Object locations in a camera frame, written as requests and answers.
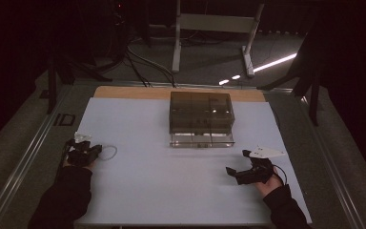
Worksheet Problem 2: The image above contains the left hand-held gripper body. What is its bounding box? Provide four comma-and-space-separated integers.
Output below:
65, 132, 93, 167

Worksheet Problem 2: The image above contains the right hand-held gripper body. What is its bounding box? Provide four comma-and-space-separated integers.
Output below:
234, 146, 286, 186

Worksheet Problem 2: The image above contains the clear bead bracelet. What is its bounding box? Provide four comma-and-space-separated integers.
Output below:
98, 144, 118, 161

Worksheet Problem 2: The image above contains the clear plastic drawer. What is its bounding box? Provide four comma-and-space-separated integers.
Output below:
169, 132, 235, 149

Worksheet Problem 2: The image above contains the smoky plastic drawer box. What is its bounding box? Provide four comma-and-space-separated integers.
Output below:
169, 91, 236, 135

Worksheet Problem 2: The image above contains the person's left hand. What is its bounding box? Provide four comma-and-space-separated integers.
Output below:
62, 157, 97, 172

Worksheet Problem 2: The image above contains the person's right hand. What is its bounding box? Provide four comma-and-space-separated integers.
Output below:
254, 170, 284, 198

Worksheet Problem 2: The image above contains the white table sheet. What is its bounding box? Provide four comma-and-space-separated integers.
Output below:
73, 96, 313, 225

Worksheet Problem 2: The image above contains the black stand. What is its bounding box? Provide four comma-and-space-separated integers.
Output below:
256, 31, 323, 127
46, 53, 113, 115

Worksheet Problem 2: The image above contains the white metal stand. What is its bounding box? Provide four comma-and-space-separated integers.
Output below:
171, 0, 265, 78

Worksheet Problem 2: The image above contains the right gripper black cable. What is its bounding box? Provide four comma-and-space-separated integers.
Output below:
273, 164, 289, 186

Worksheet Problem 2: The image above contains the metal frame rail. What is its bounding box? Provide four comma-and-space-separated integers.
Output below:
298, 94, 366, 229
0, 85, 74, 229

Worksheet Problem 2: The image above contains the black floor cable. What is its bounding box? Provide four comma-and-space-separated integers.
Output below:
124, 52, 153, 89

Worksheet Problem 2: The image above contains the pale floor cable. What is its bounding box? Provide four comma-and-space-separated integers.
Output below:
127, 46, 177, 89

